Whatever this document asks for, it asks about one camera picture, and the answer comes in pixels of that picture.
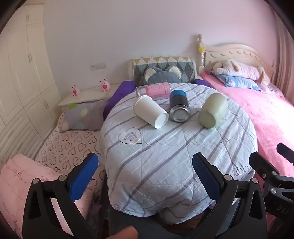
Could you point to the purple bolster pillow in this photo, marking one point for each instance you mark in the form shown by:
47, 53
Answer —
117, 96

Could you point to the folded pink blanket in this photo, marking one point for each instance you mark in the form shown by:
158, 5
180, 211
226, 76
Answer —
18, 181

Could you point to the pink fleece blanket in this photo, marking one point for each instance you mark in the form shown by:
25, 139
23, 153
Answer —
264, 115

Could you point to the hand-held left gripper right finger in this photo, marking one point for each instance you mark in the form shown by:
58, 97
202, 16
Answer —
207, 178

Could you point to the pale green cup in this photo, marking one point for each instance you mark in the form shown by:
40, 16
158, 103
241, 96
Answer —
213, 110

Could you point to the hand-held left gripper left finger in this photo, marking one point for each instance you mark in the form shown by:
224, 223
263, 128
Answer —
83, 178

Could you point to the clear bottle with pink label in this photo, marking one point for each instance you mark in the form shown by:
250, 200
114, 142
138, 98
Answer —
155, 90

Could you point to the dark grey cloth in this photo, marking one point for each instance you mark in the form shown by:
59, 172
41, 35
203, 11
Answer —
149, 226

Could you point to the grey flower pillow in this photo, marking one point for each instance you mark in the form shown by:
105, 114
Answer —
83, 113

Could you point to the cream wardrobe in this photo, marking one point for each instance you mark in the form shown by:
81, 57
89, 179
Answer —
20, 87

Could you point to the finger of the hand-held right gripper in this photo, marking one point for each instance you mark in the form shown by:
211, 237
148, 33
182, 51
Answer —
261, 164
286, 152

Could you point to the blue and black metal cup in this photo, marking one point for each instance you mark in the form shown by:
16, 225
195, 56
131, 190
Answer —
179, 104

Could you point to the patchwork quilted headboard cover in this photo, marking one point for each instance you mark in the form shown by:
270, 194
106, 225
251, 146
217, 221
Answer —
147, 65

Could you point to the striped light blue quilt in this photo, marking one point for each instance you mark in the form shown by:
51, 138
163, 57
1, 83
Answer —
165, 160

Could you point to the grey bear cushion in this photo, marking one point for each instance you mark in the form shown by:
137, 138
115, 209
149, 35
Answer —
158, 77

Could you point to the pink curtain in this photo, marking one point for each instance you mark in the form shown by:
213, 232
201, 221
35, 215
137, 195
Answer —
284, 59

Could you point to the white paper cup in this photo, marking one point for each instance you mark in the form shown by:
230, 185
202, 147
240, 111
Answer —
149, 110

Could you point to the white and pink plush toy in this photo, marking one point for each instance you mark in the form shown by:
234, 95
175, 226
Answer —
238, 69

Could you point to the white wall socket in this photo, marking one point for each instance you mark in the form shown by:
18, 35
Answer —
98, 66

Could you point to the cream nightstand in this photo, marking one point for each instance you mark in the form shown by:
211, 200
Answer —
85, 96

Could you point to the cream wooden headboard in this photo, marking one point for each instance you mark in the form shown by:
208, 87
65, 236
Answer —
232, 52

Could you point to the person's left hand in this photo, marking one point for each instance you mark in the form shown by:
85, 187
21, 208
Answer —
125, 233

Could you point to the blue printed pillow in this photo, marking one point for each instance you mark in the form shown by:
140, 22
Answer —
240, 82

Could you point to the heart print bed sheet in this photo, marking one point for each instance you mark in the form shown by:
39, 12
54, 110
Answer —
69, 147

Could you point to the pink rabbit figurine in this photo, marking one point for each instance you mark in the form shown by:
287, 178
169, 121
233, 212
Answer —
104, 85
74, 91

